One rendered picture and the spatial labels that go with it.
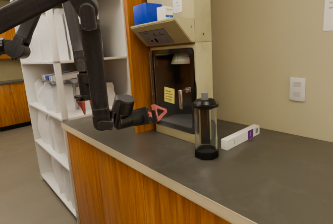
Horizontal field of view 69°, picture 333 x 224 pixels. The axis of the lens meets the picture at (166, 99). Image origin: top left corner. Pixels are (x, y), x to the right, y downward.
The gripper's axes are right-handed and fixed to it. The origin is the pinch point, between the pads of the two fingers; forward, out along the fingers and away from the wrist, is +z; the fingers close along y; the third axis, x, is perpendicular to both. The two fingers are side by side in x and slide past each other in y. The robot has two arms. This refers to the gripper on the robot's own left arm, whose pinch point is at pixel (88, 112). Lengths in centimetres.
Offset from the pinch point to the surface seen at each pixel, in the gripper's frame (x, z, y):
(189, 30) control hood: -46, -35, 29
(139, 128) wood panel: -8.4, 13.7, 23.9
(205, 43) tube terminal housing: -46, -29, 39
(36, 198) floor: 142, 109, -8
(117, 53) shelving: 93, -28, 75
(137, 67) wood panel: -8.7, -19.7, 26.3
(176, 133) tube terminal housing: -30.2, 14.6, 31.7
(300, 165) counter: -86, 18, 41
